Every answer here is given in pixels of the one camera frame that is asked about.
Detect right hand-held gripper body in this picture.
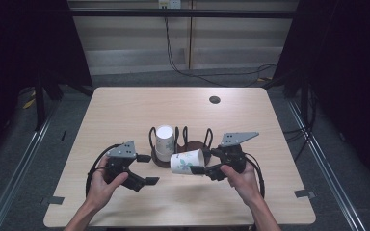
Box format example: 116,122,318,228
216,131,260,174

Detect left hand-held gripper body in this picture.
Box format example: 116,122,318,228
104,140,138,185

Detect stack of white paper cups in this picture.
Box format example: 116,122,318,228
155,125,176,163

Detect floral paper cup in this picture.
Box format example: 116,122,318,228
170,148,206,176

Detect dark brown double cup holder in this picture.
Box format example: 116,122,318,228
148,125,214,169

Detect person's right hand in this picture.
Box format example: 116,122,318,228
220,161,265,207

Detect person's left hand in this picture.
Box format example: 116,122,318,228
86,155,130,210

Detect grey floor tape piece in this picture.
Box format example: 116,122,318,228
40,195,66,207
294,189,316,199

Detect black metal stand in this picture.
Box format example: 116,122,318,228
33,72,94,131
263,72,313,129

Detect yellow floor tape piece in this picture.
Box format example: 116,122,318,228
22,98,37,110

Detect black horizontal bar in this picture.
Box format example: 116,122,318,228
69,8,297,19

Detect black curtain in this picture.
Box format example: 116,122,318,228
0,0,93,162
273,0,370,191

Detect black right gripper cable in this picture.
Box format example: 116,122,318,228
244,151,266,198

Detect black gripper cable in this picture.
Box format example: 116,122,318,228
85,143,120,197
244,151,266,198

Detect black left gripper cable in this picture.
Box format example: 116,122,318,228
85,143,120,197

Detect black floor cables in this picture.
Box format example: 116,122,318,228
282,92,318,162

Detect metal floor rail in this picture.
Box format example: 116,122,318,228
285,97,366,231
0,98,62,231

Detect black wall cable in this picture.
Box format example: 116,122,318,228
164,17,278,89

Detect beige vertical wall post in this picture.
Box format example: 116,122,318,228
185,0,196,71

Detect white wall socket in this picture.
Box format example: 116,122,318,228
158,0,182,10

